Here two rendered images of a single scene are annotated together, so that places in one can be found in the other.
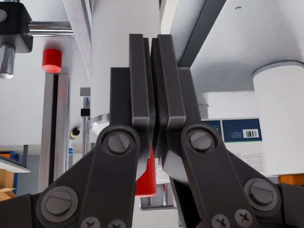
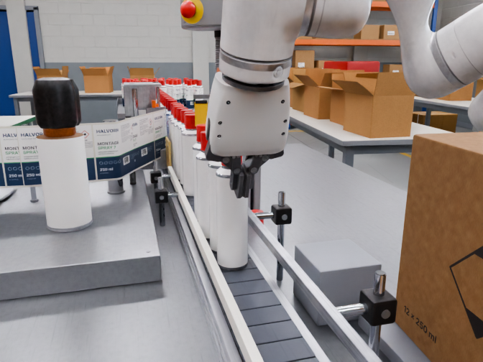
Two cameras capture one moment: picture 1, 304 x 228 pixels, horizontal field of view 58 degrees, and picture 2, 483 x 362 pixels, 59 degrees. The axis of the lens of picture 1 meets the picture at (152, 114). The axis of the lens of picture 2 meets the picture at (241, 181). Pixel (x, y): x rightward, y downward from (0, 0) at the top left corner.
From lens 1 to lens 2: 0.50 m
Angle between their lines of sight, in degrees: 20
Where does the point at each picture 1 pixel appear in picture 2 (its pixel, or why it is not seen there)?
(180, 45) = (159, 238)
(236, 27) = (139, 243)
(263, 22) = (121, 248)
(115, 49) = (240, 202)
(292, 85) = (68, 210)
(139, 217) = (106, 27)
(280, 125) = (79, 176)
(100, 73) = not seen: hidden behind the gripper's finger
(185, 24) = (164, 251)
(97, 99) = not seen: hidden behind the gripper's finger
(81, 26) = (251, 215)
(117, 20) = (239, 216)
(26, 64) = not seen: hidden behind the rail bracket
